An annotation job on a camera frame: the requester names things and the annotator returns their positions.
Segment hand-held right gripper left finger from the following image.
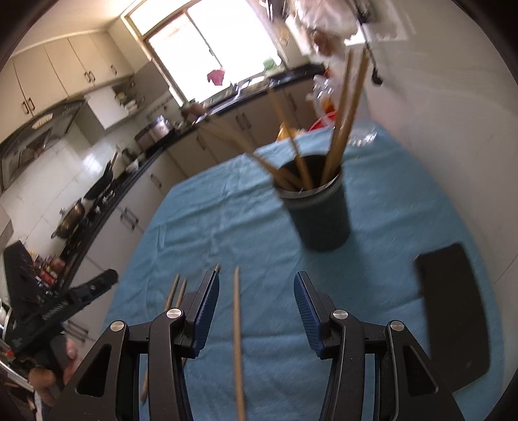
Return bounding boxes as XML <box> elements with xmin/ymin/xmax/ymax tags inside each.
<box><xmin>49</xmin><ymin>270</ymin><xmax>221</xmax><ymax>421</ymax></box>

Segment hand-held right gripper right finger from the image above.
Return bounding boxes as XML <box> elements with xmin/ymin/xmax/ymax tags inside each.
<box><xmin>294</xmin><ymin>271</ymin><xmax>466</xmax><ymax>421</ymax></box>

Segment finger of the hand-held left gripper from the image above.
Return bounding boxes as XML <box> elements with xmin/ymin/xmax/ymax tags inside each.
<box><xmin>67</xmin><ymin>269</ymin><xmax>119</xmax><ymax>314</ymax></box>

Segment dark grey perforated utensil holder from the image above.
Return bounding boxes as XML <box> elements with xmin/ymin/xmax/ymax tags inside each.
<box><xmin>273</xmin><ymin>156</ymin><xmax>352</xmax><ymax>252</ymax></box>

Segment person's left hand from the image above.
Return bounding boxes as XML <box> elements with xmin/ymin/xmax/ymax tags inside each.
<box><xmin>28</xmin><ymin>339</ymin><xmax>80</xmax><ymax>405</ymax></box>

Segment row of spice bottles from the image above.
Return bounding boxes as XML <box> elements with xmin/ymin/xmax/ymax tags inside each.
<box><xmin>32</xmin><ymin>253</ymin><xmax>66</xmax><ymax>287</ymax></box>

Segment dark cooking pan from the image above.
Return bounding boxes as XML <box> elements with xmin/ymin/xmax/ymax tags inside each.
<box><xmin>52</xmin><ymin>200</ymin><xmax>86</xmax><ymax>240</ymax></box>

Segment blue table cloth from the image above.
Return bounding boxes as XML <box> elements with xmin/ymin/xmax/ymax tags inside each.
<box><xmin>103</xmin><ymin>123</ymin><xmax>506</xmax><ymax>421</ymax></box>

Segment black wok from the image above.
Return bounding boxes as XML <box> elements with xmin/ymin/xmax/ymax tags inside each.
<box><xmin>83</xmin><ymin>160</ymin><xmax>120</xmax><ymax>201</ymax></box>

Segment black kitchen counter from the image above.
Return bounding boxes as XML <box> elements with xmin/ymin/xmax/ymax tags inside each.
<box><xmin>61</xmin><ymin>67</ymin><xmax>324</xmax><ymax>284</ymax></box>

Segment black smartphone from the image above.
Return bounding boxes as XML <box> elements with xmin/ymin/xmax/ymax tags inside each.
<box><xmin>413</xmin><ymin>243</ymin><xmax>492</xmax><ymax>395</ymax></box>

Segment dark range hood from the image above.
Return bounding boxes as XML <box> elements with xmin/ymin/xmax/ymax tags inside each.
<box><xmin>0</xmin><ymin>99</ymin><xmax>85</xmax><ymax>191</ymax></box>

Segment silver kitchen appliance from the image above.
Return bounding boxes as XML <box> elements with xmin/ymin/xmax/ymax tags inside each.
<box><xmin>135</xmin><ymin>115</ymin><xmax>173</xmax><ymax>150</ymax></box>

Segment yellow plastic packet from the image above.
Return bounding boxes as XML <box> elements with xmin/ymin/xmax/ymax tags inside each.
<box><xmin>277</xmin><ymin>123</ymin><xmax>308</xmax><ymax>142</ymax></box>

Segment red plastic basin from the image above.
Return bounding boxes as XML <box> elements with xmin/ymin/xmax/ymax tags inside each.
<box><xmin>310</xmin><ymin>111</ymin><xmax>337</xmax><ymax>132</ymax></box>

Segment beige upper kitchen cabinets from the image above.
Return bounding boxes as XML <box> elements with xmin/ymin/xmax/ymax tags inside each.
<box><xmin>12</xmin><ymin>30</ymin><xmax>134</xmax><ymax>118</ymax></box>

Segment kitchen window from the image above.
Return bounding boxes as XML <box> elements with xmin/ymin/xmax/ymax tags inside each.
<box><xmin>123</xmin><ymin>0</ymin><xmax>284</xmax><ymax>106</ymax></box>

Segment hanging plastic bags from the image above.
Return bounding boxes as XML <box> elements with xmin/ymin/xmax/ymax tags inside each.
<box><xmin>283</xmin><ymin>0</ymin><xmax>409</xmax><ymax>57</ymax></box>

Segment open wall shelf with dishes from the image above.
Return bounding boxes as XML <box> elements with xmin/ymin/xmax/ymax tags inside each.
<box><xmin>87</xmin><ymin>79</ymin><xmax>140</xmax><ymax>130</ymax></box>

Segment black cable with plug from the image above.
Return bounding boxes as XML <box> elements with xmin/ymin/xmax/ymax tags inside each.
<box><xmin>369</xmin><ymin>46</ymin><xmax>384</xmax><ymax>85</ymax></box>

